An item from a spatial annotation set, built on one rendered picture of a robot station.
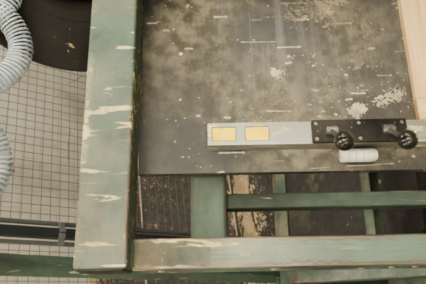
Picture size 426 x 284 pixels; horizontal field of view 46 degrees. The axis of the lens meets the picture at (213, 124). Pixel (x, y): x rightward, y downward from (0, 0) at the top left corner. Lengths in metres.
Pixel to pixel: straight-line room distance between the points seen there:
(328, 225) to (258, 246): 2.05
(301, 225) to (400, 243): 2.15
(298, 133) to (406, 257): 0.32
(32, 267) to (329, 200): 0.76
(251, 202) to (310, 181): 2.05
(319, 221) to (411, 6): 1.98
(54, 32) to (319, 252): 1.01
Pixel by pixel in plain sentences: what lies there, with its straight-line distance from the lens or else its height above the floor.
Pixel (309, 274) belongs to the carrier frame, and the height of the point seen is 0.79.
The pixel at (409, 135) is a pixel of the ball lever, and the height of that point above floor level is 1.44.
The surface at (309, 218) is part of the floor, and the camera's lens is 3.15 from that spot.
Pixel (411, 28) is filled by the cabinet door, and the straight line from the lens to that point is 1.28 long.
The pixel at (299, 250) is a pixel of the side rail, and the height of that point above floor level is 1.54.
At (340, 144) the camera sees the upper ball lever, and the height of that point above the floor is 1.54.
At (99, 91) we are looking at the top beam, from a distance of 1.07.
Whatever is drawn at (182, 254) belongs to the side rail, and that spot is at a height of 1.72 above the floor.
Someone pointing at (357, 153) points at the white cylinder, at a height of 1.41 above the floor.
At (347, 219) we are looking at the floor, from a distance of 2.95.
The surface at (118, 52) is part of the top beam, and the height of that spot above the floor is 1.86.
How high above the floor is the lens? 2.26
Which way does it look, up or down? 34 degrees down
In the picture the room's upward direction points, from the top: 77 degrees counter-clockwise
